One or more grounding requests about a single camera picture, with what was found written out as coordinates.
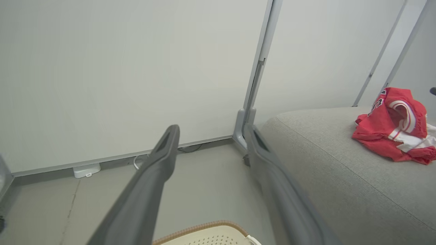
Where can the red garment with white bands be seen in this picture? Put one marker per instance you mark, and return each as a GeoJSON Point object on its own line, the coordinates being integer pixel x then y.
{"type": "Point", "coordinates": [408, 148]}

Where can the red jersey with black print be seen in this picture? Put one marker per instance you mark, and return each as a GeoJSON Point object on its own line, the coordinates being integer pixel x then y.
{"type": "Point", "coordinates": [383, 117]}

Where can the grey fabric sofa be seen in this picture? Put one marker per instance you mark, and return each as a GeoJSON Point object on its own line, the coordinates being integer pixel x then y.
{"type": "Point", "coordinates": [340, 170]}

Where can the grey partition foot bracket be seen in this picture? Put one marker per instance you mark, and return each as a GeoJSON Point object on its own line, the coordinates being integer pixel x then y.
{"type": "Point", "coordinates": [252, 115]}
{"type": "Point", "coordinates": [239, 131]}

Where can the wide white partition panel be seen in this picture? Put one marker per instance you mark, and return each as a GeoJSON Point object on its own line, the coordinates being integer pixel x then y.
{"type": "Point", "coordinates": [119, 68]}

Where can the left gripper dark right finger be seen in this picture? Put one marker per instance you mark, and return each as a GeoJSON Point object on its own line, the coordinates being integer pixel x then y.
{"type": "Point", "coordinates": [282, 200]}

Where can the cream plastic laundry basket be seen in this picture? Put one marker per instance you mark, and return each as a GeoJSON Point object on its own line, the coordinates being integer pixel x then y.
{"type": "Point", "coordinates": [211, 236]}

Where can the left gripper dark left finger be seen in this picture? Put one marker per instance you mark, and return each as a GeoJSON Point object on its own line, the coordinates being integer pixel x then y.
{"type": "Point", "coordinates": [146, 190]}

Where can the white power adapter box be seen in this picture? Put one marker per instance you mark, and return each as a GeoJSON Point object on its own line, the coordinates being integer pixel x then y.
{"type": "Point", "coordinates": [87, 170]}

